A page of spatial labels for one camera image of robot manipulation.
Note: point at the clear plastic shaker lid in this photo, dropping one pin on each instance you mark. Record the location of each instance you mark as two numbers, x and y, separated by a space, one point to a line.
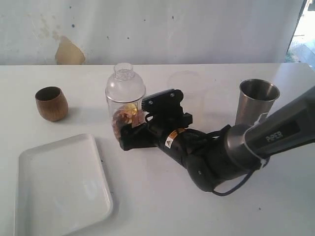
124 85

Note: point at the clear plastic shaker cup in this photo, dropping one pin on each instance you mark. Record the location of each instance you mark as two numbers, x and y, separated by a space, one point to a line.
114 105

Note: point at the white rectangular tray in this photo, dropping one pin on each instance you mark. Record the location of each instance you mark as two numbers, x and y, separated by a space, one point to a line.
61 188

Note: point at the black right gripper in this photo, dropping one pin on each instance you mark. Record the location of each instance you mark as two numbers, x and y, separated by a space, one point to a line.
167 123

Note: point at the stainless steel cup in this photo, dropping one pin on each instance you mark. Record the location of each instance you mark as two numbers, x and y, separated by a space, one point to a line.
255 100

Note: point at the brown wooden cup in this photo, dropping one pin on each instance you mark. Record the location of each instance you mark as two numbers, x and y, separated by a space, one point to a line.
51 103

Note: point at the translucent white plastic beaker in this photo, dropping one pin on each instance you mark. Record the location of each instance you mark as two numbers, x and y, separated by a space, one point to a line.
189 82

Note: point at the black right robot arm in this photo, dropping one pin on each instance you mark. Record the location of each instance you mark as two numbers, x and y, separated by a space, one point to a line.
232 152

